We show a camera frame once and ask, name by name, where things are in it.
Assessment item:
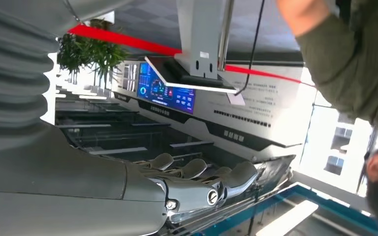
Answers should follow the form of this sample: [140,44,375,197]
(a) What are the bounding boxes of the person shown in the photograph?
[276,0,378,236]

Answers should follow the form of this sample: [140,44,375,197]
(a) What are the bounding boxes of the blue dashboard display screen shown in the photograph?
[136,61,196,115]

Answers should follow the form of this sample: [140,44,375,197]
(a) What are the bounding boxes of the grey kiosk stand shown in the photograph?
[144,0,239,95]

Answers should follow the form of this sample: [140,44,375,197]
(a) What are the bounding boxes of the black kiosk cable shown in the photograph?
[234,0,266,97]

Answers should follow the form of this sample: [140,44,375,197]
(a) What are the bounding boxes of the green potted plant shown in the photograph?
[57,19,131,89]

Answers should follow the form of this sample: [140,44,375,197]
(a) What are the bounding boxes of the chrome stanchion post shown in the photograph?
[218,0,236,72]

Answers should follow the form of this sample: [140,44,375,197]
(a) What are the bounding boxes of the red stanchion belt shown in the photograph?
[67,24,317,88]

